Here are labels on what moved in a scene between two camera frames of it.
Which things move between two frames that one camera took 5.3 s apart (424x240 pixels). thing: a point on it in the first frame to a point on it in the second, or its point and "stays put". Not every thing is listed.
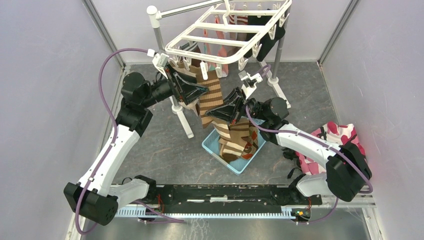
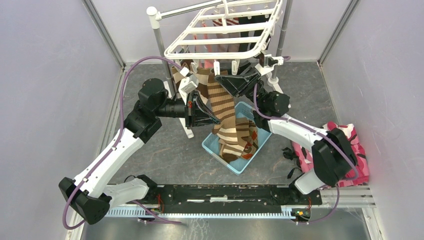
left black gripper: [186, 86] to [197, 112]
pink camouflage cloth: [332, 133] stays put
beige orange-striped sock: [242, 36] to [235, 47]
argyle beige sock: [252, 145] stays put
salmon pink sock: [208, 44] to [203, 25]
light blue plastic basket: [237, 165] stays put
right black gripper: [228, 113] to [239, 84]
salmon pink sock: [222, 51] to [208, 63]
